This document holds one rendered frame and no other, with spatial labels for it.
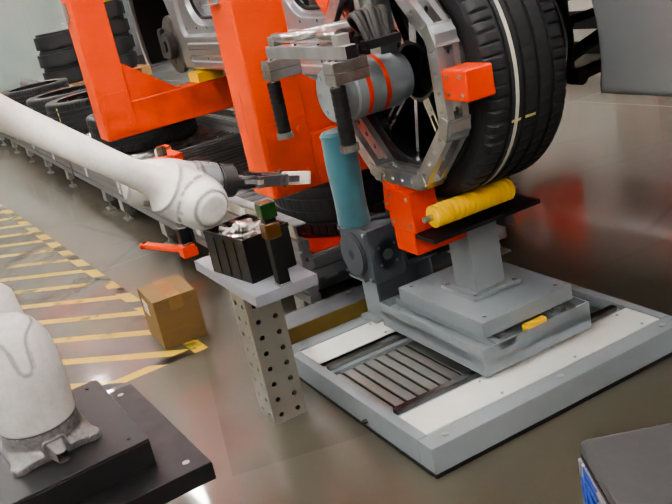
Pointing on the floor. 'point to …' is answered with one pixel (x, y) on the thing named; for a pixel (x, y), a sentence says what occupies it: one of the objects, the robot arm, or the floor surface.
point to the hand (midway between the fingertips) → (296, 177)
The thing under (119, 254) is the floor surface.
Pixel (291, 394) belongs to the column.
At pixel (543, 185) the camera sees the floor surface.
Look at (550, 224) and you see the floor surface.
